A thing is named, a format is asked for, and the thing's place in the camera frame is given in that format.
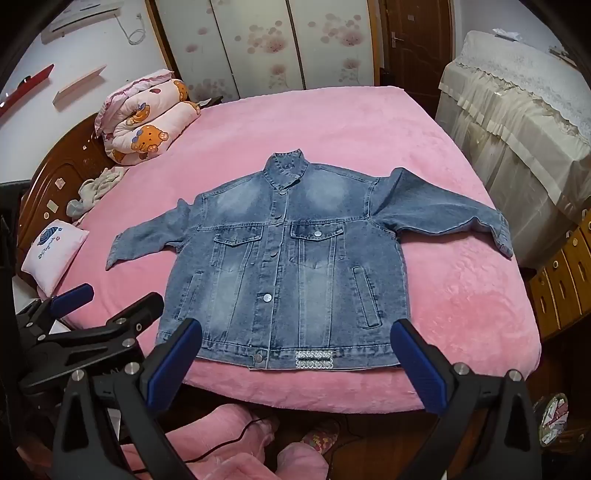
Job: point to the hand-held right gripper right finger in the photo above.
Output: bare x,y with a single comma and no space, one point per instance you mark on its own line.
418,369

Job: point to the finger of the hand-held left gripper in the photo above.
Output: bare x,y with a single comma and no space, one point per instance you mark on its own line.
134,314
74,295

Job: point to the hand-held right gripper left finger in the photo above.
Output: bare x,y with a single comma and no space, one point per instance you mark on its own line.
171,362

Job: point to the blue denim jeans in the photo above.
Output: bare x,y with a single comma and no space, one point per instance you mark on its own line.
277,258

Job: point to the crumpled grey clothes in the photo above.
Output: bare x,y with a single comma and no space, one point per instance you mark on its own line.
92,191

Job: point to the small white printed pillow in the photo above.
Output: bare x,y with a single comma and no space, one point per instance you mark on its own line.
51,254

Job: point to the white bedside furniture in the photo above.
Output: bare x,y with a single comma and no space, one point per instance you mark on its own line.
21,291

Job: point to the pink plush bed blanket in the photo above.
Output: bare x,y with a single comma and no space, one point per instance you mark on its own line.
438,300

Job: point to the brown wooden headboard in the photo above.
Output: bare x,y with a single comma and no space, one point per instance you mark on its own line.
55,184

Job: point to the person's floral slipper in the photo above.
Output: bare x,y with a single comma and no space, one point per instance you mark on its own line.
318,436

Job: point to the person's pink fleece pants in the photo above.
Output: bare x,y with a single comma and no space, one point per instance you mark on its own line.
240,461

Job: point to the round trash bin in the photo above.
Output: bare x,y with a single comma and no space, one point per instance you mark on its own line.
551,415

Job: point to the yellow wooden drawer cabinet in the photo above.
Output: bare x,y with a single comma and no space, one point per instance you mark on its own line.
563,277

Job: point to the rolled bear print quilt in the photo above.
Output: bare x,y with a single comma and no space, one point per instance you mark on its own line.
152,134

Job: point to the cream lace covered furniture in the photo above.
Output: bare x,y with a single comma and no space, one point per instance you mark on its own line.
508,138

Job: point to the white air conditioner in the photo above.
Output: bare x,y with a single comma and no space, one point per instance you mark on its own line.
83,21

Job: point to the floral sliding door wardrobe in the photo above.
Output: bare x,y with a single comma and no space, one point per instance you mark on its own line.
258,41

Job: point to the brown wooden door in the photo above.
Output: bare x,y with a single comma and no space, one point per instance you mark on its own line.
415,46

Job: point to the white crumpled paper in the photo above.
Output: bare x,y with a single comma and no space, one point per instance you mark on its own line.
505,33

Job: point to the pink wall shelf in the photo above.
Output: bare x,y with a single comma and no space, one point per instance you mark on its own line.
78,87

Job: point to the red wall shelf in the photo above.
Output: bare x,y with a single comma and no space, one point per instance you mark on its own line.
32,81

